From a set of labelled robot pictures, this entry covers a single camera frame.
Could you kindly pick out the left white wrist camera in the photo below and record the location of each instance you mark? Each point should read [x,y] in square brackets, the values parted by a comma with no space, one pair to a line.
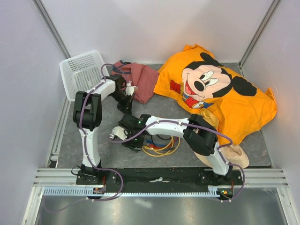
[130,89]

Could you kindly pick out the orange Mickey Mouse shirt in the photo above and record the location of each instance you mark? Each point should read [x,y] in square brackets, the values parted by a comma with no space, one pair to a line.
[199,83]

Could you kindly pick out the white plastic basket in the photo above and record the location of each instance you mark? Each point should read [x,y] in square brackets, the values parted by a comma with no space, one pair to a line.
[82,73]

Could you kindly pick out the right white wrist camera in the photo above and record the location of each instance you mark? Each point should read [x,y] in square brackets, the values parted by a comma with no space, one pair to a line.
[118,132]

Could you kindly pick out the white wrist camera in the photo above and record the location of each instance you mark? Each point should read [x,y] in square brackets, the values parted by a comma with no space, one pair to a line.
[130,89]
[118,132]

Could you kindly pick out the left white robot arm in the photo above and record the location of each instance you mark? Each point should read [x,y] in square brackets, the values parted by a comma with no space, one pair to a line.
[87,115]

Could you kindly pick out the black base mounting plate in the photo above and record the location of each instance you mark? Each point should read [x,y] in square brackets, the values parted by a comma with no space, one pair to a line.
[201,176]

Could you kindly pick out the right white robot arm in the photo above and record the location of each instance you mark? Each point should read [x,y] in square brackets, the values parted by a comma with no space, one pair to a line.
[201,137]

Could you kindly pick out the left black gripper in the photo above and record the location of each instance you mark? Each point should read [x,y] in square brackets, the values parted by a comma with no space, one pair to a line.
[127,107]

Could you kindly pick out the slotted metal cable duct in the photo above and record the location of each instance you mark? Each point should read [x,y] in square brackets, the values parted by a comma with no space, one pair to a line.
[99,192]

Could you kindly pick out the beige hat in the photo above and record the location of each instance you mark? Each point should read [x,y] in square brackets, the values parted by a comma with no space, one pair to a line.
[233,153]

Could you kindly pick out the red folded shirt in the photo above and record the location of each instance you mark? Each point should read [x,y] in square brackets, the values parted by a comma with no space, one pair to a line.
[140,75]

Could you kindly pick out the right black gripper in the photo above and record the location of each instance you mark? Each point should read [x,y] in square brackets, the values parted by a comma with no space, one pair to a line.
[135,146]

